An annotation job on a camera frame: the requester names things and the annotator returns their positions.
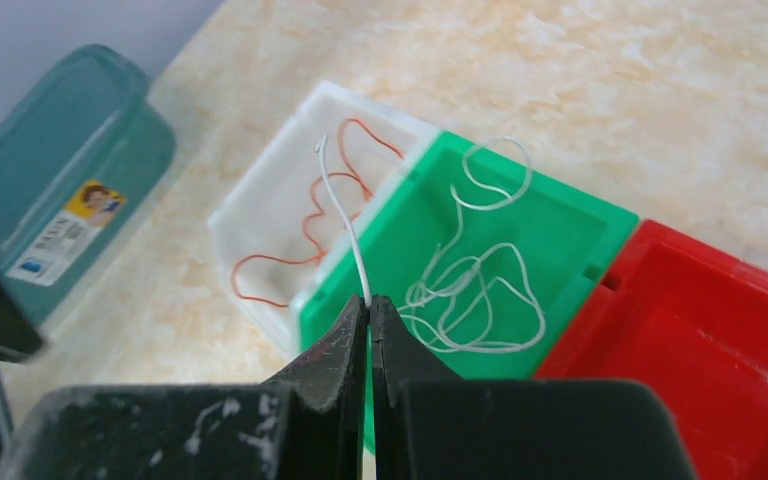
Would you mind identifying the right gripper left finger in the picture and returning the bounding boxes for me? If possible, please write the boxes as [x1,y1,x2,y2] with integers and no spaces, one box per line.
[0,296,368,479]

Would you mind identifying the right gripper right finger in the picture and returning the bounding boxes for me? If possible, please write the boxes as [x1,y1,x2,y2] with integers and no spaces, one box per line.
[369,295,696,479]

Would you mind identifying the white cable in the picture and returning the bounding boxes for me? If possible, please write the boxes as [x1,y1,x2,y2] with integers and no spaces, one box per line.
[397,135,548,356]
[314,133,375,310]

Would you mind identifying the orange cable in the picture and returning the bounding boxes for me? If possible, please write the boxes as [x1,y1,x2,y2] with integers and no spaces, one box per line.
[231,117,406,310]

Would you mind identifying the green plastic bin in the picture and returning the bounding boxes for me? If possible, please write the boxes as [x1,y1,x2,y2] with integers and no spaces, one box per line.
[299,131,639,379]

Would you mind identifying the white plastic bin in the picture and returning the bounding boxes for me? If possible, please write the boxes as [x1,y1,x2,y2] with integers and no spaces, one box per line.
[207,81,440,357]

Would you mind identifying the red plastic bin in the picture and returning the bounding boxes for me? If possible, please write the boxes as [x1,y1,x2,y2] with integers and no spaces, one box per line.
[537,220,768,479]

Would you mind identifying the teal plastic container lid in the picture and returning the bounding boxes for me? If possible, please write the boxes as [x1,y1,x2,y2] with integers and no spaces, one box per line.
[0,44,176,325]

